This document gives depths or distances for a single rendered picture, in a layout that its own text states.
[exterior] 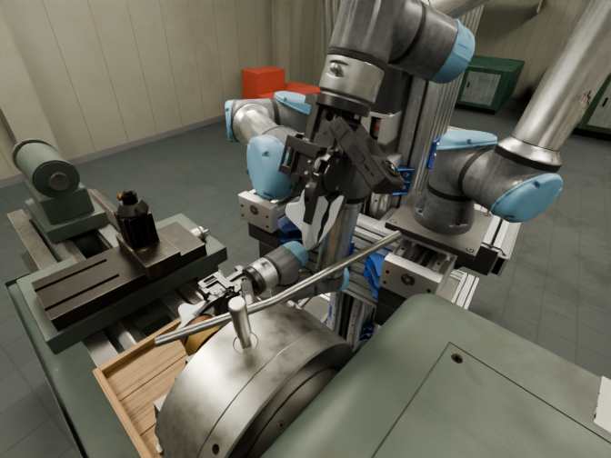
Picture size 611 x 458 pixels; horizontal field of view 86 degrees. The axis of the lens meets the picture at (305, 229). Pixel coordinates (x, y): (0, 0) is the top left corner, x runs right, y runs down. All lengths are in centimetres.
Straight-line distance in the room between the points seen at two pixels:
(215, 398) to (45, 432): 164
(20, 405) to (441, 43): 218
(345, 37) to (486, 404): 45
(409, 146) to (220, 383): 82
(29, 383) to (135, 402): 142
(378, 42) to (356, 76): 4
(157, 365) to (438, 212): 78
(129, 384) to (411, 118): 99
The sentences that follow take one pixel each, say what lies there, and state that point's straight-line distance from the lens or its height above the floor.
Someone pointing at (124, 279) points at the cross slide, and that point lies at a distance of 105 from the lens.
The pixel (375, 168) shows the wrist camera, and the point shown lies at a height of 147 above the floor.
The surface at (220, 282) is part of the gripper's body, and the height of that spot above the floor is 112.
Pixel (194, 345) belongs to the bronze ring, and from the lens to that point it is 66.
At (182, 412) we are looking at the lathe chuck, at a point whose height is 119.
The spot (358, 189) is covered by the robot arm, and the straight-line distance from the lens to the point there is 65.
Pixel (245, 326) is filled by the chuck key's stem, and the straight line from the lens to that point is 44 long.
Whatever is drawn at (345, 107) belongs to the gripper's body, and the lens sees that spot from 42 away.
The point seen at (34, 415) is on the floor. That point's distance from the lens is 215.
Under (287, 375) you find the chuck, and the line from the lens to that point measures 45.
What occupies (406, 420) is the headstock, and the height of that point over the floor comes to 125.
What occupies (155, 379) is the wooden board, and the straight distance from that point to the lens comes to 91.
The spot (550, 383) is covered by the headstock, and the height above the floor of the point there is 126.
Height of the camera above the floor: 163
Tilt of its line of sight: 35 degrees down
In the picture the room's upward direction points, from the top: 3 degrees clockwise
